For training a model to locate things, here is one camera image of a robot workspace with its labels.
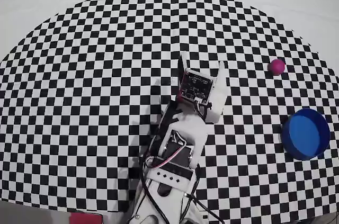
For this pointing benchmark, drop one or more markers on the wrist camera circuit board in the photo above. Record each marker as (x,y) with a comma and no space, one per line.
(197,85)

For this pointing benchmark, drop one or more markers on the gray flat board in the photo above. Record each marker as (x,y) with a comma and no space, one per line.
(31,214)

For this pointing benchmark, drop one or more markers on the pink faceted ball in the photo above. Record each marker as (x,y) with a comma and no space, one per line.
(276,66)

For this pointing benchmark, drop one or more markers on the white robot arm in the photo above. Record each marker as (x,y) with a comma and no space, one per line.
(185,131)

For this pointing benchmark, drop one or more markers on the checkerboard printed white paper mat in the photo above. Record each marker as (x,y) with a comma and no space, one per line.
(79,75)

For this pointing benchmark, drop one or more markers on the blue round plastic box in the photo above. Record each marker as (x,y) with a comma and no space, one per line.
(304,134)

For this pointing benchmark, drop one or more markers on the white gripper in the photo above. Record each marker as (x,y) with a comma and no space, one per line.
(222,86)

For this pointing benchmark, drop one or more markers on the red flat object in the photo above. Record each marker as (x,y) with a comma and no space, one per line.
(86,219)

